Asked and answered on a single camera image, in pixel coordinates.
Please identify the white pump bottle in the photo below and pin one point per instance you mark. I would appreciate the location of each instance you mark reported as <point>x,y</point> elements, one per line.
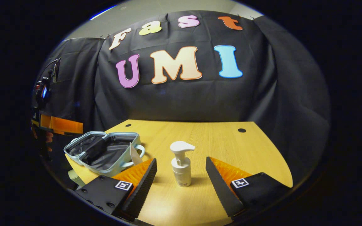
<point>181,169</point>

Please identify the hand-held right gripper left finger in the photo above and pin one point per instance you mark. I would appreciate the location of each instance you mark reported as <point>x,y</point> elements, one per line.
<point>146,182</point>

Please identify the pale green box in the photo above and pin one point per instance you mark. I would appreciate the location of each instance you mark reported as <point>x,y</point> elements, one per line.
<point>75,177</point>

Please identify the light blue suitcase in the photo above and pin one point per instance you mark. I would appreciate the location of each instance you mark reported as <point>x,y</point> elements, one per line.
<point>112,153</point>

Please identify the black backdrop cloth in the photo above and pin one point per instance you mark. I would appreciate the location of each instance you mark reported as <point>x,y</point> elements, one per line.
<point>184,100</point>

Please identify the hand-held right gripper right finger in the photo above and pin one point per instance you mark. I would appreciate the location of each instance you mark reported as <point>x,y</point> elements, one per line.
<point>220,188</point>

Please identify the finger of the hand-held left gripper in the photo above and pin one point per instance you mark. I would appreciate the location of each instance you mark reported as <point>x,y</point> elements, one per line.
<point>64,125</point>

